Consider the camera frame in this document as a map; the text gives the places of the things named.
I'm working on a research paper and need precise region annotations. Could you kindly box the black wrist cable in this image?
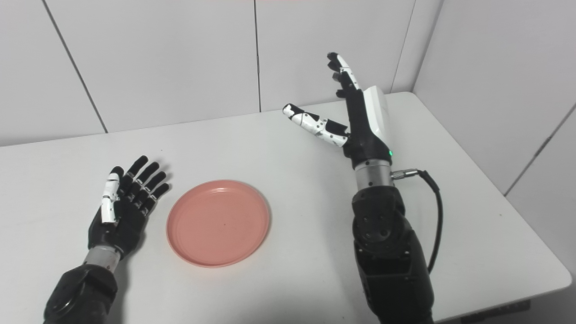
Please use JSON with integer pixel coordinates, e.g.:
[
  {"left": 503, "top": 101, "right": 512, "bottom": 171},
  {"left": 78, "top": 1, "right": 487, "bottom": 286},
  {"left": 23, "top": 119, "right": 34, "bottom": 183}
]
[{"left": 391, "top": 168, "right": 444, "bottom": 274}]

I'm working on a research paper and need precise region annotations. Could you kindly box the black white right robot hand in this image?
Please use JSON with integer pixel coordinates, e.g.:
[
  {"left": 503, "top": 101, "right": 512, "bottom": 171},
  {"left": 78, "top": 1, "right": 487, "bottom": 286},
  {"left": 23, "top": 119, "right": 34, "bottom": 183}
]
[{"left": 283, "top": 52, "right": 394, "bottom": 171}]

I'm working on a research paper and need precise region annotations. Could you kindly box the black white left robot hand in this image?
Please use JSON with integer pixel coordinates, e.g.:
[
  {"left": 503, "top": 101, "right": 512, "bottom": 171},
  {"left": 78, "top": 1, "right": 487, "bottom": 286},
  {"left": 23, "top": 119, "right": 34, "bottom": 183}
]
[{"left": 88, "top": 156, "right": 171, "bottom": 261}]

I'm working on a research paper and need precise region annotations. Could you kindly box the pink round plate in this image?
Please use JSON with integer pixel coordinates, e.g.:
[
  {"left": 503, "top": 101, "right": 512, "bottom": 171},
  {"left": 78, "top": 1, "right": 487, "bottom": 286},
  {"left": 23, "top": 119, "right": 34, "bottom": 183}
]
[{"left": 166, "top": 180, "right": 271, "bottom": 268}]

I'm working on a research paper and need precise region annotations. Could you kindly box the black table frame bar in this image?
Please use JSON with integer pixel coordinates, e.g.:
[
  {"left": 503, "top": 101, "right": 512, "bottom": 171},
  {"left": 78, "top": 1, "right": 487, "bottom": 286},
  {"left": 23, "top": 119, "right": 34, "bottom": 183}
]
[{"left": 450, "top": 300, "right": 531, "bottom": 324}]

